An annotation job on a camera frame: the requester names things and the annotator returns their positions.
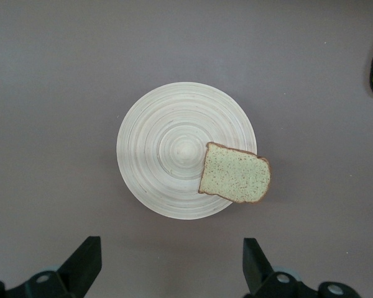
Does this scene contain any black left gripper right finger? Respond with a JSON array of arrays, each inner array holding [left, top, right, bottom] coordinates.
[[242, 237, 362, 298]]

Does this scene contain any brown-crusted bread slice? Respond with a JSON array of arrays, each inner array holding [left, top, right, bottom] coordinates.
[[198, 141, 272, 205]]

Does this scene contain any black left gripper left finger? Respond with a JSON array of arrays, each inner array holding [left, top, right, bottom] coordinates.
[[0, 236, 103, 298]]

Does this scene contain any round pale wooden plate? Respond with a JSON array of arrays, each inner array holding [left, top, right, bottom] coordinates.
[[116, 81, 257, 220]]

